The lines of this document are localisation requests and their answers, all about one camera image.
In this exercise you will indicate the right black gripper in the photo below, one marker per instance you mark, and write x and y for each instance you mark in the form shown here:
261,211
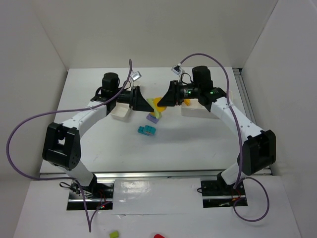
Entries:
175,92

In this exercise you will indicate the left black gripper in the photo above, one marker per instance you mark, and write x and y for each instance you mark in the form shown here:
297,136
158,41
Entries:
134,98

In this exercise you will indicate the light green lego brick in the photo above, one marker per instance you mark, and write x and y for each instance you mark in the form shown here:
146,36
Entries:
154,104

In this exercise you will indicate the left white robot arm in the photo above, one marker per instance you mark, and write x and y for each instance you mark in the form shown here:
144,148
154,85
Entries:
62,147

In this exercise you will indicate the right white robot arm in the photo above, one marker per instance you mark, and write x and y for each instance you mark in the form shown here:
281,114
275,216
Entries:
257,147

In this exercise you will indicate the purple lego plate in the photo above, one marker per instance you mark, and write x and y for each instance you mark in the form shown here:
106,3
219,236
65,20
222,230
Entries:
152,118

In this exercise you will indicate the yellow lego in container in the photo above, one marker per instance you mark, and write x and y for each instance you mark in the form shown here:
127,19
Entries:
187,102

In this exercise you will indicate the small white container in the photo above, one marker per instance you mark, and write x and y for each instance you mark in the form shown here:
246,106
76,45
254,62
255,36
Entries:
121,112

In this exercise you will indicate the large white divided container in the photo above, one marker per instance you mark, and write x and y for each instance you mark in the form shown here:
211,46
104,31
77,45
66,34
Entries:
196,110

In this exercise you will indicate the teal lego brick stack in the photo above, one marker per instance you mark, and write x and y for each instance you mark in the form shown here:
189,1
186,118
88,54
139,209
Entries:
147,130

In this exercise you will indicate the red object foreground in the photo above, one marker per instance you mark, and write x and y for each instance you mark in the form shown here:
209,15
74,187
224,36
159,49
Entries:
158,235

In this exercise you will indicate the green lego foreground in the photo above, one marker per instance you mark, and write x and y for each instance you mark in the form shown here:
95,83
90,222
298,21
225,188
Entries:
114,234

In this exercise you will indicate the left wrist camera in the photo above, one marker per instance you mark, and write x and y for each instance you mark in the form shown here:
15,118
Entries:
135,75

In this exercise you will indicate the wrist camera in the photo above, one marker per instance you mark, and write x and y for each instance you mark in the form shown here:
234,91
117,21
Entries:
177,69
135,75

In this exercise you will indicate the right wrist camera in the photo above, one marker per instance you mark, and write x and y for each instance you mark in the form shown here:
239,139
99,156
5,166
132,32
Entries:
177,69

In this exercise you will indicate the aluminium rail front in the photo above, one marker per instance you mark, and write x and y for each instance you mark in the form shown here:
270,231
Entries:
154,174

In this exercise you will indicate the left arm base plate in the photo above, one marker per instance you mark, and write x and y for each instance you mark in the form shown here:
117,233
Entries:
102,197

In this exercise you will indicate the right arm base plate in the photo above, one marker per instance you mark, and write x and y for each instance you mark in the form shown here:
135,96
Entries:
214,196

